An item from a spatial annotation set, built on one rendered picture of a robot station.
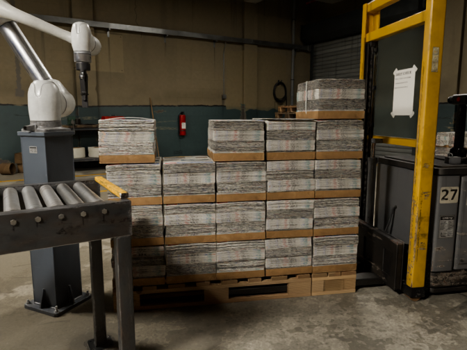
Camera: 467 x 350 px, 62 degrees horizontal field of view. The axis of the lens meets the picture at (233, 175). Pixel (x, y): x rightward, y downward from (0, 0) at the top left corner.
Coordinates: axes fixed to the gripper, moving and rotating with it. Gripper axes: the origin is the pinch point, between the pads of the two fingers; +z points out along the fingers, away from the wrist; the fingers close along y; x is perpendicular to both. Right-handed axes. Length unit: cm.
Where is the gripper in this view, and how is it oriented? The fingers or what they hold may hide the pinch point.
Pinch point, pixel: (85, 101)
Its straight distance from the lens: 233.7
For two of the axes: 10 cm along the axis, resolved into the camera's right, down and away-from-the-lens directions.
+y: -1.8, -1.5, 9.7
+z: 0.0, 9.9, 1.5
